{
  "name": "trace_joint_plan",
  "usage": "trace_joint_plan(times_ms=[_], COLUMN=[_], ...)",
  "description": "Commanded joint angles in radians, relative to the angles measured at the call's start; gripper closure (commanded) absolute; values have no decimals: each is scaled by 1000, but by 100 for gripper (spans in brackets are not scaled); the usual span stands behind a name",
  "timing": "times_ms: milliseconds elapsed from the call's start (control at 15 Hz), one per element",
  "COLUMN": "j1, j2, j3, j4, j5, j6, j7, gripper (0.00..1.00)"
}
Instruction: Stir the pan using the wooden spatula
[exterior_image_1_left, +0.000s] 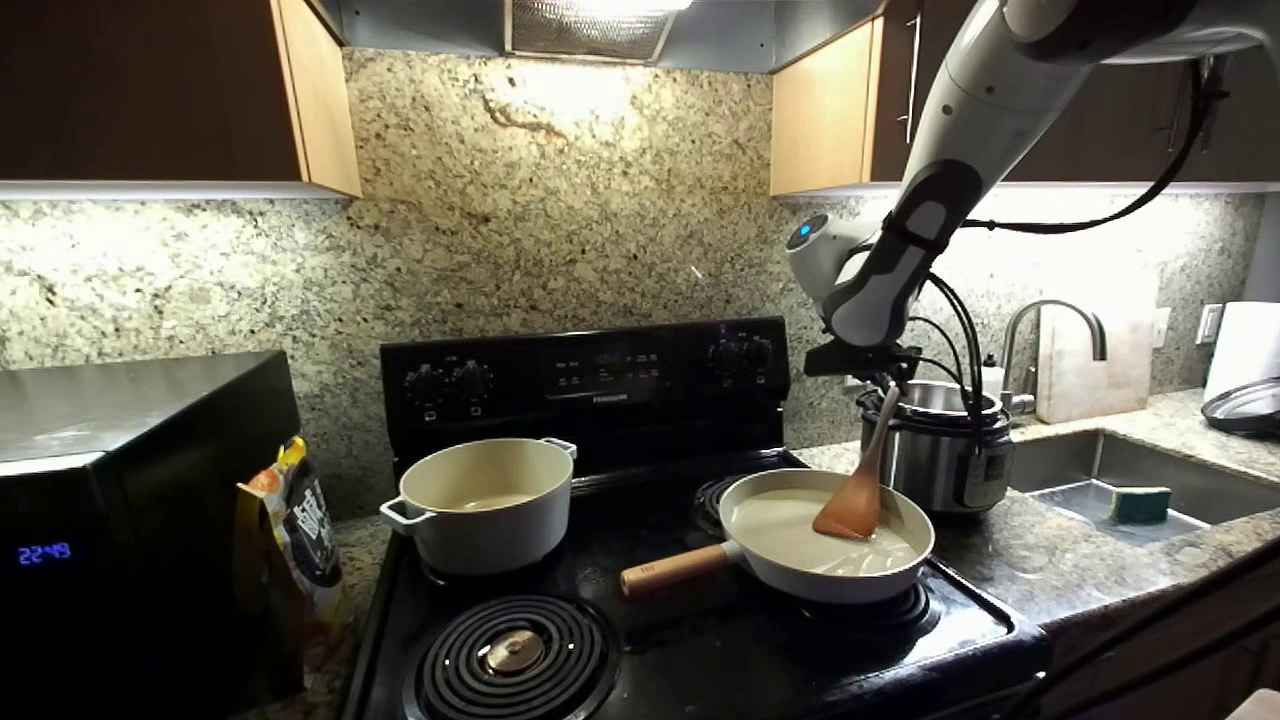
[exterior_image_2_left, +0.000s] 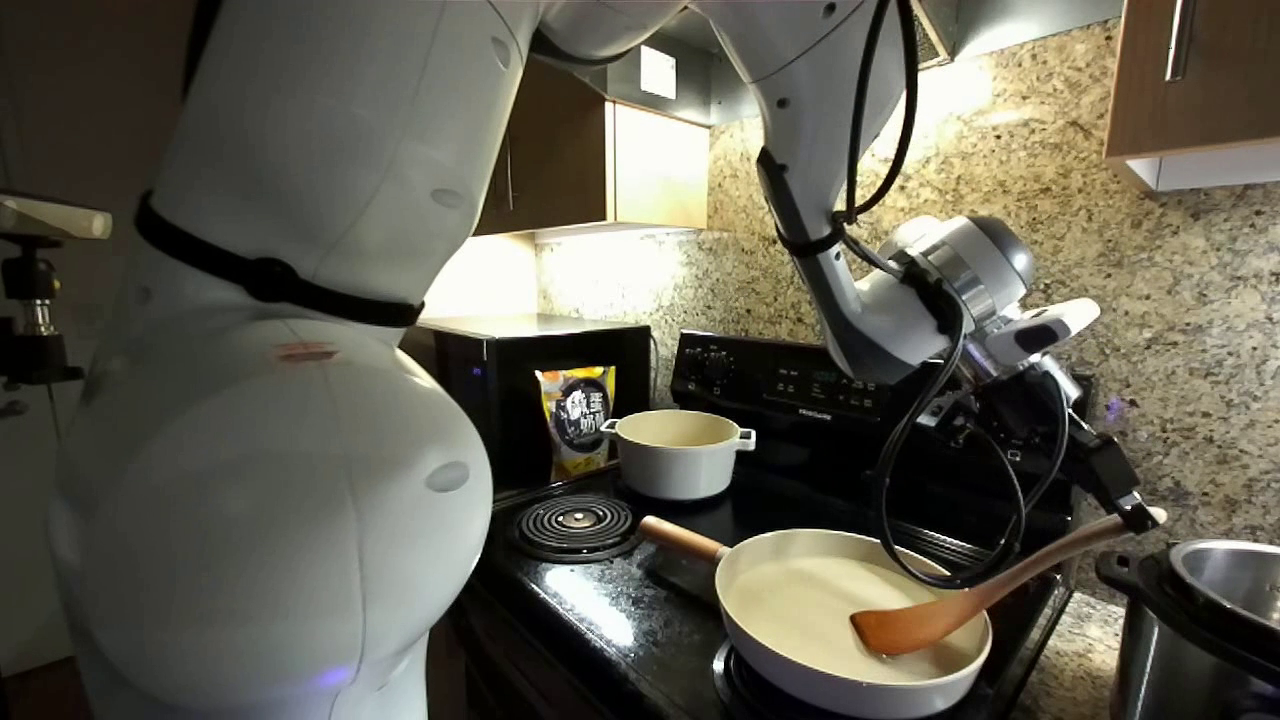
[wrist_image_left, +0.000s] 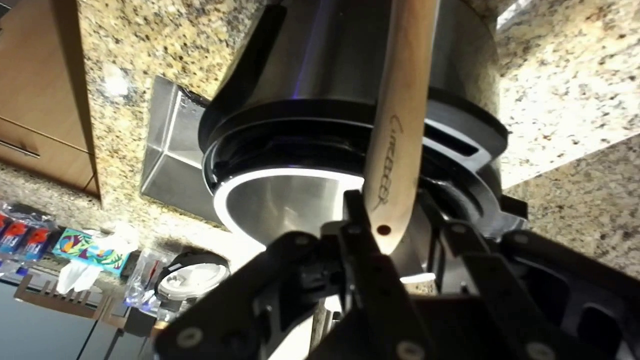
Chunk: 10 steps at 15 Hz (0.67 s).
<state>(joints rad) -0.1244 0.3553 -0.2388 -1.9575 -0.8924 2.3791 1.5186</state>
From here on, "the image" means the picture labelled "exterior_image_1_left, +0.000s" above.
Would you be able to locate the yellow black snack bag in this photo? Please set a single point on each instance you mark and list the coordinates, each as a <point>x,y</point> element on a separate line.
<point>303,515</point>

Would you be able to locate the stainless steel pressure cooker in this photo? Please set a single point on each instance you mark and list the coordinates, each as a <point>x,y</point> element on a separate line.
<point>955,460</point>

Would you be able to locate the black coil burner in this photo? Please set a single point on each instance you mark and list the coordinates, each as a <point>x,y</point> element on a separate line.
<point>514,654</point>
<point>881,617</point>

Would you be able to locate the chrome sink faucet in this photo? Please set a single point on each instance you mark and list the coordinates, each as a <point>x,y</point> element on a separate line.
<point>1016,361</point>

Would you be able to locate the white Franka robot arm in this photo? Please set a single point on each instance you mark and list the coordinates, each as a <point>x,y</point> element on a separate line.
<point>987,94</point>

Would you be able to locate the small soap bottle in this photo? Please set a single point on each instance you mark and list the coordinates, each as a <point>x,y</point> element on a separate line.
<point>995,382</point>

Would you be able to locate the white wall outlet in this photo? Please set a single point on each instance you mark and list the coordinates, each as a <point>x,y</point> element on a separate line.
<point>1209,325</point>

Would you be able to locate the dark wood cabinet beside microwave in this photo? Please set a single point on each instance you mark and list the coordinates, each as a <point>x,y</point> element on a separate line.
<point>132,81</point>

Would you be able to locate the green sponge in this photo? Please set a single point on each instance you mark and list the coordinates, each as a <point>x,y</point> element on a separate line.
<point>1140,507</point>

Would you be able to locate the black dish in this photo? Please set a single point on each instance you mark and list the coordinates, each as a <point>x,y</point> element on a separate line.
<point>1247,406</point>

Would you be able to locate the steel kitchen sink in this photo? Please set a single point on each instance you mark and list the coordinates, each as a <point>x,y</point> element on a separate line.
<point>1160,465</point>

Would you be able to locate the black electric stove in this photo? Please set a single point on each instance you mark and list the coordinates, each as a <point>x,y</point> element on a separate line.
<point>721,663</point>

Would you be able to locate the pale cutting board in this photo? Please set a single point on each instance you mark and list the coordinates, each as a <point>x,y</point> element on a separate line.
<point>1103,382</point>

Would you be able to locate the wooden spatula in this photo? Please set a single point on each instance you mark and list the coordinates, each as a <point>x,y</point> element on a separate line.
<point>854,507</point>

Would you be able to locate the steel range hood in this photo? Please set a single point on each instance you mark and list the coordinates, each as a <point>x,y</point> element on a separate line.
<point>425,20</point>

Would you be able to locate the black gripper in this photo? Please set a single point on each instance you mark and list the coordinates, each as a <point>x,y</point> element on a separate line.
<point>863,361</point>

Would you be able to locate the black microwave oven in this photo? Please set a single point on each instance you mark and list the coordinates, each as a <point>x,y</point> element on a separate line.
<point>121,534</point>

